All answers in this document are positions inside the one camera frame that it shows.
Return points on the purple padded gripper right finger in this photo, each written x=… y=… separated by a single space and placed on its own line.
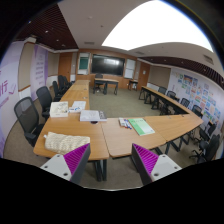
x=150 y=166

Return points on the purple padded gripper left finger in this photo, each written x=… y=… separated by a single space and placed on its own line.
x=69 y=166

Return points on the cream knitted towel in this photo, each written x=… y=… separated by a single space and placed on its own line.
x=63 y=144

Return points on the left wooden table row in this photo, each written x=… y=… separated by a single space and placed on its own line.
x=71 y=125

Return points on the wooden table row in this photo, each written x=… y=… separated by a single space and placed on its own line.
x=167 y=128
x=71 y=125

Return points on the green paper folder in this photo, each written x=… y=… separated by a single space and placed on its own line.
x=141 y=126

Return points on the right wooden table row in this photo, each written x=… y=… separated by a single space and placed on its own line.
x=167 y=128

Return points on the white book on table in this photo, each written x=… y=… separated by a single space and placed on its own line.
x=92 y=115

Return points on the markers pack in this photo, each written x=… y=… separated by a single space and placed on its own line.
x=124 y=123

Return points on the white box with pattern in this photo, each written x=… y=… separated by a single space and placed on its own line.
x=59 y=109

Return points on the black chair right near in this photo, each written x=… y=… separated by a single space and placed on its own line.
x=207 y=149

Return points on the white papers stack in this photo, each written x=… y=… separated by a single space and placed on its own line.
x=77 y=106

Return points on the near black mesh office chair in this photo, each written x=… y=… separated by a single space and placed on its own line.
x=28 y=118

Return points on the front wooden desk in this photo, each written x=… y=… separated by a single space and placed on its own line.
x=108 y=82

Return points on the black chair at front desk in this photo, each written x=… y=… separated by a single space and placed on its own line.
x=98 y=83

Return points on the white whiteboard right of screen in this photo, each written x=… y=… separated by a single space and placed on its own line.
x=129 y=69

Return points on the white whiteboard of screen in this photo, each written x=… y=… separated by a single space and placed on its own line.
x=83 y=63
x=129 y=69

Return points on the white whiteboard left of screen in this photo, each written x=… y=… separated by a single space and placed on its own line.
x=83 y=63

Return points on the colourful wall poster display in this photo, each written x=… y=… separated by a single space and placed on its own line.
x=199 y=91

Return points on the large black wall screen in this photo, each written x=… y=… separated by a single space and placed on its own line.
x=107 y=65

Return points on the purple wall banner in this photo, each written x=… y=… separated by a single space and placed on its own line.
x=39 y=70

